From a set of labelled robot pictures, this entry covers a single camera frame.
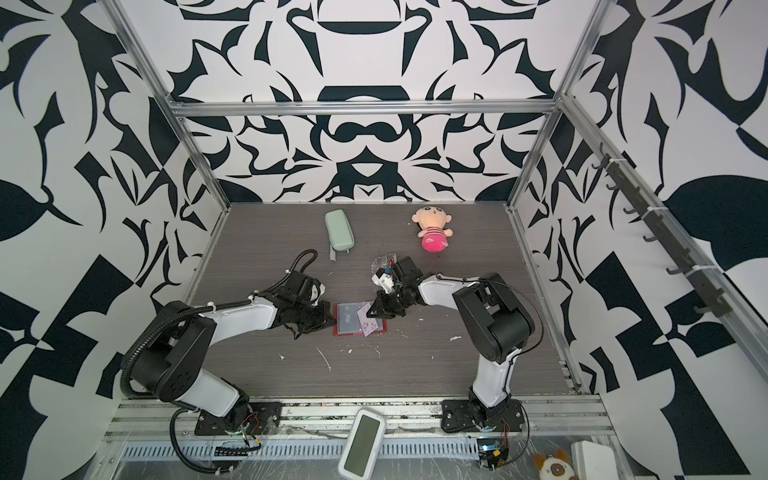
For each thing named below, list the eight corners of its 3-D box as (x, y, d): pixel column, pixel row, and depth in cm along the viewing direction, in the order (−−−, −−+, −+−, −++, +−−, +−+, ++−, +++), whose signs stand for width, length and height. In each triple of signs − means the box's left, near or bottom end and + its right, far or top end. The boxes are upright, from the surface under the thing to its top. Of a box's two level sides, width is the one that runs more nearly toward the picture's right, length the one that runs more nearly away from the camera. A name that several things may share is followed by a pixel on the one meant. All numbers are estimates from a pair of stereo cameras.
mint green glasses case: (331, 260, 105) (330, 254, 102) (324, 216, 118) (323, 210, 115) (358, 255, 106) (357, 249, 104) (348, 212, 119) (347, 206, 117)
